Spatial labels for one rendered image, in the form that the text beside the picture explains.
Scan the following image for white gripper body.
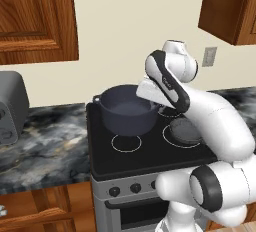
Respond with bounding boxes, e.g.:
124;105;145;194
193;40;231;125
135;77;171;108

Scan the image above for dark blue pot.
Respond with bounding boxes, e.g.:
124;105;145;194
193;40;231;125
92;84;162;137

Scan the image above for black and silver stove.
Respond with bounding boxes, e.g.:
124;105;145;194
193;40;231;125
85;100;220;232

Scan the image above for black oven door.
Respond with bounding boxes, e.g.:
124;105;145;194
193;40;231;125
104;198;172;232

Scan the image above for wooden drawer front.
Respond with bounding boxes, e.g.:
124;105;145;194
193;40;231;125
0;181;97;232

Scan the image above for grey toaster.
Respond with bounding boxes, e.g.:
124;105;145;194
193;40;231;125
0;70;31;146

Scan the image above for grey wall socket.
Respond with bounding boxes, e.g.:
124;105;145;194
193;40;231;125
201;46;218;68

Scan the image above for dark oven door handle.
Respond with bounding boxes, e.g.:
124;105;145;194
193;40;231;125
104;197;164;210

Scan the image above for wooden wall cupboard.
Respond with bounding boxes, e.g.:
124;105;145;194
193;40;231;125
197;0;256;47

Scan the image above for wooden wall cupboard door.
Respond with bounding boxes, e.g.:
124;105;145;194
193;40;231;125
0;0;80;66

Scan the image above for wooden drawer handle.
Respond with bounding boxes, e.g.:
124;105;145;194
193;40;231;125
0;207;73;229

